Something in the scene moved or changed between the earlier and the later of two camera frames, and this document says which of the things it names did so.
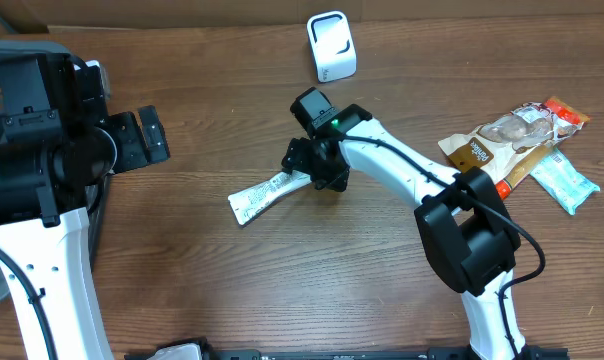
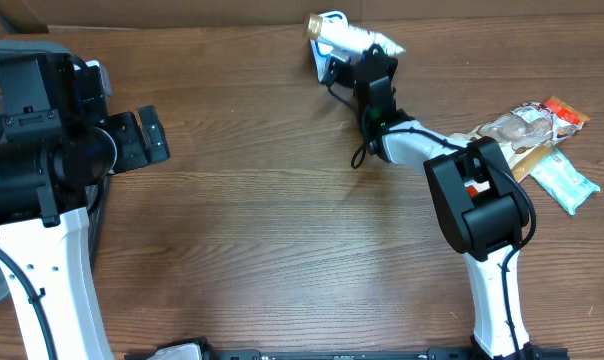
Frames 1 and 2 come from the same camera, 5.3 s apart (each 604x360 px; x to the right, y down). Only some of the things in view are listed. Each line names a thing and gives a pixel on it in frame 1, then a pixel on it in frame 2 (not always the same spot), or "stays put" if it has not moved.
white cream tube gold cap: x=254 y=197 to x=334 y=27
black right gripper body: x=311 y=160 to x=374 y=64
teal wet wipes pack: x=557 y=175 stays put
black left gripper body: x=133 y=142 stays put
